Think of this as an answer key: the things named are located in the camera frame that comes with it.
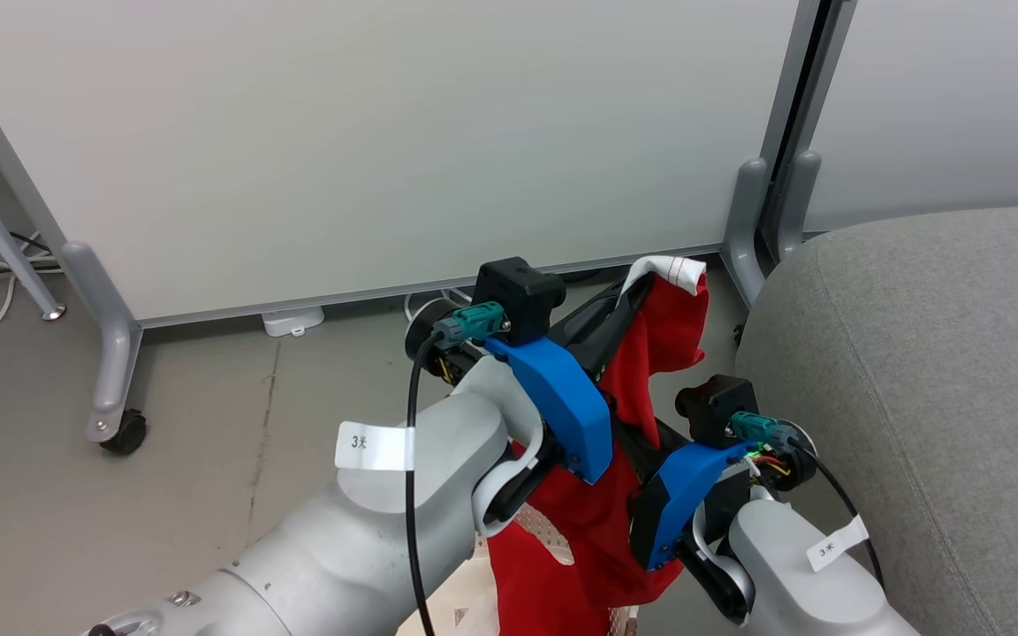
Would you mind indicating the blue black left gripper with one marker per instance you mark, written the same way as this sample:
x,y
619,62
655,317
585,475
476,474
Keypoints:
x,y
562,397

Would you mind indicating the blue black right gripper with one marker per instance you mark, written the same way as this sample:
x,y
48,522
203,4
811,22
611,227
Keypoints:
x,y
681,495

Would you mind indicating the red white clothing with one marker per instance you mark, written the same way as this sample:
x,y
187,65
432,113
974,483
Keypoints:
x,y
668,327

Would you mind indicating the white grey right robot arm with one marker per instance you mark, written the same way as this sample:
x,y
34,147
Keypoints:
x,y
792,583

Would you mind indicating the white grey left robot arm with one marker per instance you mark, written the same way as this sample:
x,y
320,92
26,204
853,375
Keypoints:
x,y
341,548

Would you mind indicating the cream perforated laundry basket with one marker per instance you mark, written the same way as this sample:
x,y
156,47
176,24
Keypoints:
x,y
460,594

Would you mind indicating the small black caster wheel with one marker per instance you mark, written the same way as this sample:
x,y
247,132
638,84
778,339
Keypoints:
x,y
739,335

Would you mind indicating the wide white partition board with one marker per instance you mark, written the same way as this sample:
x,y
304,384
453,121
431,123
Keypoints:
x,y
385,132

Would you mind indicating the grey fabric sofa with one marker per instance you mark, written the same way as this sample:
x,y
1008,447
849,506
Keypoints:
x,y
942,397

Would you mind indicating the white plastic adapter box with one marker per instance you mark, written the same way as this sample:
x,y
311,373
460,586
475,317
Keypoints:
x,y
292,321

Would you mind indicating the narrow white partition board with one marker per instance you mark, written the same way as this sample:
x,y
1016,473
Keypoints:
x,y
960,106

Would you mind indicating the large black caster wheel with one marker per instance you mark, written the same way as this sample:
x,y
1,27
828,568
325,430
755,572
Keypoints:
x,y
125,433

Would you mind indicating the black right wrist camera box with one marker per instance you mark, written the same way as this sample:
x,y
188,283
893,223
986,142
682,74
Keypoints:
x,y
712,405

